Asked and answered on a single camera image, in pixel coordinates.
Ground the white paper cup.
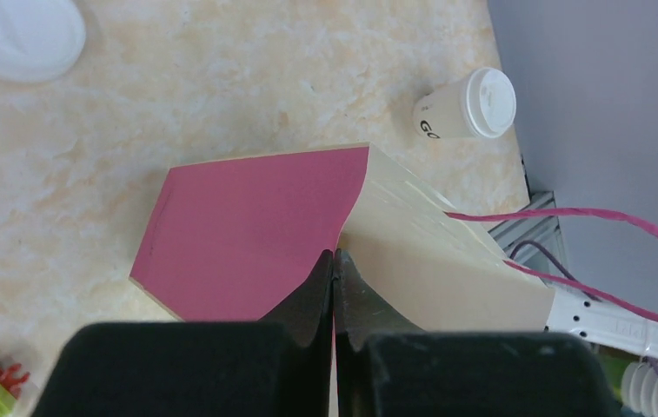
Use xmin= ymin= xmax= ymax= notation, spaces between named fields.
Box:
xmin=412 ymin=80 xmax=476 ymax=139

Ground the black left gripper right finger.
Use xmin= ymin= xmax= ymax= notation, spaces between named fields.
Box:
xmin=334 ymin=251 xmax=621 ymax=416

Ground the stack of paper cups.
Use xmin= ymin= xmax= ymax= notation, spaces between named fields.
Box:
xmin=615 ymin=361 xmax=658 ymax=416

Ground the stack of white lids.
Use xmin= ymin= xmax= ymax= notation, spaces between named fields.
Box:
xmin=0 ymin=1 xmax=87 ymax=83

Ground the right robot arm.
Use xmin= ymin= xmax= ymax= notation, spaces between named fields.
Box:
xmin=546 ymin=287 xmax=658 ymax=360

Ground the white plastic cup lid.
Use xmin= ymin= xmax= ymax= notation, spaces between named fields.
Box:
xmin=463 ymin=67 xmax=517 ymax=139

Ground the paper cakes gift bag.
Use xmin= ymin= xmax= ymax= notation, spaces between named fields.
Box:
xmin=130 ymin=143 xmax=555 ymax=331

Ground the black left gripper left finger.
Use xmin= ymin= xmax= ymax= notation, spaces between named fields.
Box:
xmin=33 ymin=251 xmax=334 ymax=416

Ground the aluminium frame rail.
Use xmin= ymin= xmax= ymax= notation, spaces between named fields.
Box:
xmin=489 ymin=216 xmax=568 ymax=275

